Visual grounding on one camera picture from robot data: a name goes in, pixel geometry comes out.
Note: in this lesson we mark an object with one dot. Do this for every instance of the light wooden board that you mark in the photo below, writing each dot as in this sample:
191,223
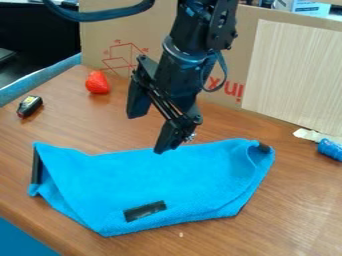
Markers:
296,73

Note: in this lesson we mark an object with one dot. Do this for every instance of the blue toy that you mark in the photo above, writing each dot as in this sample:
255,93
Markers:
330,149

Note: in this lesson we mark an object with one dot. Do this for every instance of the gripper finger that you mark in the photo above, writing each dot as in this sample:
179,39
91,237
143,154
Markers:
139,98
168,138

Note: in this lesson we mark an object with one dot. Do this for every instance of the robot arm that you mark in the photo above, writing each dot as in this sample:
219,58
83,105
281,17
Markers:
202,23

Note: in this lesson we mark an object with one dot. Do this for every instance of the blue cloth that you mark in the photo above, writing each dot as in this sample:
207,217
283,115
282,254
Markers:
151,186

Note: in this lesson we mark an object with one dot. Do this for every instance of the black toy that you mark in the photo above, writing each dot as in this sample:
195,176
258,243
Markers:
29,105

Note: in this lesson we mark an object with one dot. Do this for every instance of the red toy strawberry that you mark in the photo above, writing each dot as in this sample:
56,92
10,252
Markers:
97,82

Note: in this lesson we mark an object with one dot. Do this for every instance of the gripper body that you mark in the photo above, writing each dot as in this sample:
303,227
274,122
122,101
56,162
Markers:
176,81

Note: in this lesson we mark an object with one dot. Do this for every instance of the cardboard box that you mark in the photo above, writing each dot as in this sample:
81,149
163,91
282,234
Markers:
178,40

